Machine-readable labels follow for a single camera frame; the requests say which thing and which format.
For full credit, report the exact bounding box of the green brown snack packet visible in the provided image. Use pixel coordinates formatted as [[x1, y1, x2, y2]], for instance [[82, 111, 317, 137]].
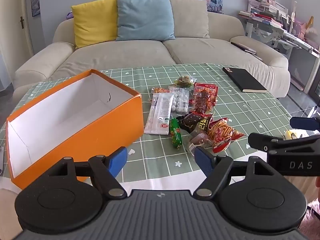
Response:
[[174, 75, 195, 88]]

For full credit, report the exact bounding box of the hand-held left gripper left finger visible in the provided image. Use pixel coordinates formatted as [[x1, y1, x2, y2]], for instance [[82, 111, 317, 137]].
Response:
[[46, 147, 128, 198]]

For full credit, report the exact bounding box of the black notebook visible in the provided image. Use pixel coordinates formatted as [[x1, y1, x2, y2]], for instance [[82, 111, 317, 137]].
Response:
[[222, 67, 268, 93]]

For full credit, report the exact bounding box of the beige sofa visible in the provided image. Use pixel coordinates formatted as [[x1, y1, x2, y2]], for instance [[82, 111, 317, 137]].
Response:
[[12, 0, 292, 98]]

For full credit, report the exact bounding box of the green sausage stick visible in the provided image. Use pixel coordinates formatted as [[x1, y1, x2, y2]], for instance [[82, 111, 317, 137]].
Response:
[[169, 117, 182, 151]]

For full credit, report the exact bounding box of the dark flat book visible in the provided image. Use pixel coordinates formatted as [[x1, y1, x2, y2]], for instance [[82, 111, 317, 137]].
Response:
[[230, 41, 257, 55]]

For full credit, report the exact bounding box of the yellow cushion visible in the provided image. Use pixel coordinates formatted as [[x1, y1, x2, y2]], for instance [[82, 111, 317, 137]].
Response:
[[71, 0, 119, 49]]

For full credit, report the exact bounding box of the pink fuzzy clothing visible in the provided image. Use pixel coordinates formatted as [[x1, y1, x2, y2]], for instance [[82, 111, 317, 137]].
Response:
[[297, 197, 320, 240]]

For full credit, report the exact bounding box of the black yellow snack packet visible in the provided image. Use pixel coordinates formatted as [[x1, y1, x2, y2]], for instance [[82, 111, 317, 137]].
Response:
[[192, 112, 213, 133]]

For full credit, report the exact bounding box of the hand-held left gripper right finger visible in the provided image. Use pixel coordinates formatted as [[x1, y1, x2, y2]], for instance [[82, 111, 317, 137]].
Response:
[[194, 146, 275, 198]]

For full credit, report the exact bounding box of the beige cushion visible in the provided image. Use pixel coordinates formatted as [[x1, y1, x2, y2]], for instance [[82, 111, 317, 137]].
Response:
[[160, 0, 210, 39]]

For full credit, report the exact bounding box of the clear packet brown snack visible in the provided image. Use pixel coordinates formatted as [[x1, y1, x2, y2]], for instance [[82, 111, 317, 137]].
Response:
[[186, 130, 213, 154]]

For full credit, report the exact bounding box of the white study desk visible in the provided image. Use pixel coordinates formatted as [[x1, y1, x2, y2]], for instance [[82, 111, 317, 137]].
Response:
[[237, 0, 320, 90]]

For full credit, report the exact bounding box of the light blue cushion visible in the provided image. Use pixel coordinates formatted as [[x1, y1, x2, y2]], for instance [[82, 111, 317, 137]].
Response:
[[115, 0, 176, 42]]

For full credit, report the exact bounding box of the red spicy snack packet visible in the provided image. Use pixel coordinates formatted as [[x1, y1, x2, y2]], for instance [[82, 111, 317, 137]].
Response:
[[189, 82, 218, 114]]

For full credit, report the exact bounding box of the orange stick snack packet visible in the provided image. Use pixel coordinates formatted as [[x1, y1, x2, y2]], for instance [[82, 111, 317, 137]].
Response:
[[207, 118, 246, 153]]

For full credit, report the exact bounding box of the clear packet of white balls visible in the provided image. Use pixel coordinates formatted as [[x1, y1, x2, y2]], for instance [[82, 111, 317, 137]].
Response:
[[168, 87, 190, 113]]

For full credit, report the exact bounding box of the white door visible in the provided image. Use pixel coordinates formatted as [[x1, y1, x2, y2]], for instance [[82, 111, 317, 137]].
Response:
[[10, 0, 34, 58]]

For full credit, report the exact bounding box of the stack of books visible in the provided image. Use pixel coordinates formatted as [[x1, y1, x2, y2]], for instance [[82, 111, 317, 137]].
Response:
[[239, 10, 273, 22]]

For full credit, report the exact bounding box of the orange cardboard box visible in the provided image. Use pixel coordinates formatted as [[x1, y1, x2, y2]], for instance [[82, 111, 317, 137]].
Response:
[[5, 69, 143, 190]]

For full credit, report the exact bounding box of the dark brown dotted snack packet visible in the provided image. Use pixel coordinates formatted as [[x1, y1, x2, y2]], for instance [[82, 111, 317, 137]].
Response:
[[176, 112, 202, 132]]

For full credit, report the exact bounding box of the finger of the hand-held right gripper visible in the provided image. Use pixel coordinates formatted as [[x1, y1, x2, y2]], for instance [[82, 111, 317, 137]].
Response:
[[290, 116, 320, 132], [247, 133, 287, 153]]

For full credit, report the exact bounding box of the long white snack packet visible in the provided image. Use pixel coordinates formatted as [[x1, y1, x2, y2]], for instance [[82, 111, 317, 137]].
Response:
[[144, 92, 175, 135]]

